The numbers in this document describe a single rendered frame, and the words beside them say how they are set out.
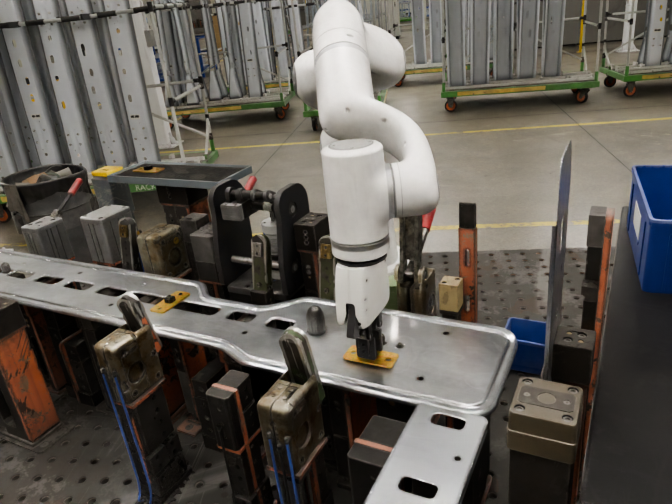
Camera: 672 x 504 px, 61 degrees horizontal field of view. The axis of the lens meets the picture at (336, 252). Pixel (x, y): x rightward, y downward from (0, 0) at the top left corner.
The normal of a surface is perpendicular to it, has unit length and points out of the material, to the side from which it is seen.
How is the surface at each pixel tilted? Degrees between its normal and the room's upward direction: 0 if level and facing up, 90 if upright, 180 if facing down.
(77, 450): 0
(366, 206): 91
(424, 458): 0
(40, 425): 90
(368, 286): 89
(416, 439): 0
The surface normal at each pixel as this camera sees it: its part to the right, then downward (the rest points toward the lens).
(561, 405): -0.10, -0.91
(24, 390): 0.89, 0.11
